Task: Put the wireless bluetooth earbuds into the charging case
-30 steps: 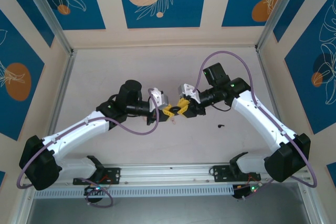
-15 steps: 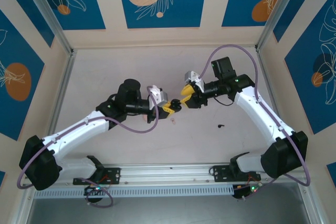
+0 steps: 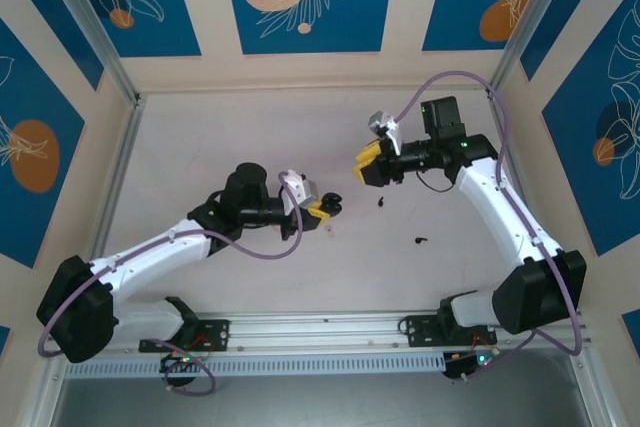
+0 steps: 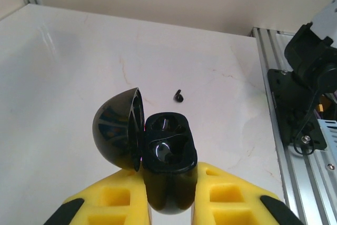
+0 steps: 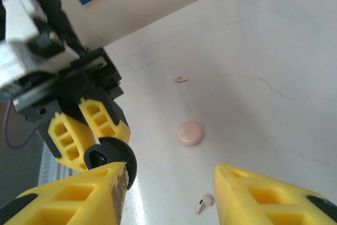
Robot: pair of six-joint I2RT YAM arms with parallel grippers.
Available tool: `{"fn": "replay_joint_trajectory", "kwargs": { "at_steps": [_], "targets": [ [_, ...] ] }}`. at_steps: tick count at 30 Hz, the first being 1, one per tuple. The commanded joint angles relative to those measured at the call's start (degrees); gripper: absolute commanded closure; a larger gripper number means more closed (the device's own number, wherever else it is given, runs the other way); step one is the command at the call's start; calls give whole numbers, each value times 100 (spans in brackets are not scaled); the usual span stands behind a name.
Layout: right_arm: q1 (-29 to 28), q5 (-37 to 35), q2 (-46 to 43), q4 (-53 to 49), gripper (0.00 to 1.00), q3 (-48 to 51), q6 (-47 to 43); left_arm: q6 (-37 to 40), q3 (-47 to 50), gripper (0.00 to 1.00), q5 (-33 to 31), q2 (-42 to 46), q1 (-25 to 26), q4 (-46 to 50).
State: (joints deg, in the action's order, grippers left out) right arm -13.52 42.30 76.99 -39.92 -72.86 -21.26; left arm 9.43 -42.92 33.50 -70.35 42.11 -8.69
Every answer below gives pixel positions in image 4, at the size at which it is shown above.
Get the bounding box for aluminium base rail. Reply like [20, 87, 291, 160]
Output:
[251, 26, 337, 225]

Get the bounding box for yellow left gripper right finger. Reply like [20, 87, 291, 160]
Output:
[191, 161, 303, 225]

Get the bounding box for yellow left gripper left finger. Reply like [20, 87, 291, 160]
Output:
[43, 168, 152, 225]

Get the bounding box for base power wires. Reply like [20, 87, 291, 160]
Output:
[293, 87, 337, 156]

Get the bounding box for grey slotted cable duct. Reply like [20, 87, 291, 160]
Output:
[317, 119, 337, 162]

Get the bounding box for black earbud charging case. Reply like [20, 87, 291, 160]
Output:
[92, 87, 199, 216]

